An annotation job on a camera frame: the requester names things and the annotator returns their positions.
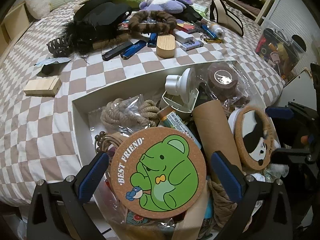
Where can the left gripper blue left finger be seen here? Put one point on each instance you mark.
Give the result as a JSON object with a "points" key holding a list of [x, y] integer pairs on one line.
{"points": [[90, 176]]}

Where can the brown tape roll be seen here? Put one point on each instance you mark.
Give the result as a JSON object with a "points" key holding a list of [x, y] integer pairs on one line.
{"points": [[222, 81]]}

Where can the checkered bed sheet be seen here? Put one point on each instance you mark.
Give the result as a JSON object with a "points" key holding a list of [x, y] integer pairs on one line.
{"points": [[37, 132]]}

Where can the white plastic holder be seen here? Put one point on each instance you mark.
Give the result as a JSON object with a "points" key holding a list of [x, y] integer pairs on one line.
{"points": [[181, 93]]}

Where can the green dinosaur cork coaster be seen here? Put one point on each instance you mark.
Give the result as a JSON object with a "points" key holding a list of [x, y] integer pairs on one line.
{"points": [[158, 173]]}

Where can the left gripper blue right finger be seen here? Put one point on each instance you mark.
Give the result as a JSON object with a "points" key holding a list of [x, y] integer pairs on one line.
{"points": [[229, 175]]}

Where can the clear plastic storage bin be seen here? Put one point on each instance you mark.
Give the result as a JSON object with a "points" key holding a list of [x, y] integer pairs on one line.
{"points": [[280, 50]]}

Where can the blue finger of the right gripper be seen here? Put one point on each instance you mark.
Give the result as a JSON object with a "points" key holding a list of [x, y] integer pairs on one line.
{"points": [[279, 112], [291, 156]]}

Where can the brown cardboard tube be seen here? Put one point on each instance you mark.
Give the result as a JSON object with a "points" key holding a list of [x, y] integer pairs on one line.
{"points": [[214, 131]]}

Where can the colourful card box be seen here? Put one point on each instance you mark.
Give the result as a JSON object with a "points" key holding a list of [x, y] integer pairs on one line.
{"points": [[185, 27]]}

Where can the dark blue lighter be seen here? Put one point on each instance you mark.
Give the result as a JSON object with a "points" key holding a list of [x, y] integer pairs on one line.
{"points": [[129, 52]]}

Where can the oval wooden board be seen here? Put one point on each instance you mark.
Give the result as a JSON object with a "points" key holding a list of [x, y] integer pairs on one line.
{"points": [[166, 45]]}

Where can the white power bank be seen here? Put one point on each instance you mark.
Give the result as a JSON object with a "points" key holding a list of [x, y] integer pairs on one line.
{"points": [[182, 36]]}

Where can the brown furry scrunchie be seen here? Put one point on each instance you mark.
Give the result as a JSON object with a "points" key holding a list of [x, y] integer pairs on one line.
{"points": [[146, 22]]}

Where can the panda cork coaster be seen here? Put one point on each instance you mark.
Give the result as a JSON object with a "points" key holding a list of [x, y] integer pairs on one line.
{"points": [[254, 138]]}

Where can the white storage box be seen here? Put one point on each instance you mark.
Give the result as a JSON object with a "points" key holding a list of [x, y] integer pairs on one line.
{"points": [[129, 94]]}

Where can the wooden headboard shelf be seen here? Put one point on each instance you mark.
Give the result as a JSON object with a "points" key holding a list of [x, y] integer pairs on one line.
{"points": [[15, 24]]}

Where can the white fluffy pillow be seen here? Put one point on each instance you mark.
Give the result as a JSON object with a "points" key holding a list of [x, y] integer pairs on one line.
{"points": [[39, 9]]}

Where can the black lighter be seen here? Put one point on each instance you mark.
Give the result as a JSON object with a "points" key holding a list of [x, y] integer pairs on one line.
{"points": [[116, 51]]}

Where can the blue metallic lighter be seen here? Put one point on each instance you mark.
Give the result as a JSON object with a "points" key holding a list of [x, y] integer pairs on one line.
{"points": [[207, 31]]}

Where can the white thread spool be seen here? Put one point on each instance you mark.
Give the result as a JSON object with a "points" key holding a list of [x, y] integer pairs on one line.
{"points": [[217, 31]]}

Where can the wooden clip block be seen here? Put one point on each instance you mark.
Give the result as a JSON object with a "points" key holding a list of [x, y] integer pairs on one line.
{"points": [[48, 86]]}

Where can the gold lighter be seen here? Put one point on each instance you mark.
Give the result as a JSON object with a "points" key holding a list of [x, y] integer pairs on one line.
{"points": [[209, 40]]}

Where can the brown hair claw clip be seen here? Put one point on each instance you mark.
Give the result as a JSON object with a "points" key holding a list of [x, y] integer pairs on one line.
{"points": [[61, 46]]}

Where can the blue lighter under coaster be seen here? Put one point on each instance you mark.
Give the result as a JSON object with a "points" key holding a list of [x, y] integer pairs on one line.
{"points": [[152, 42]]}

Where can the purple plush toy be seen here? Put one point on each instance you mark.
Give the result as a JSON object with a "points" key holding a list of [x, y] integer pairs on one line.
{"points": [[169, 6]]}

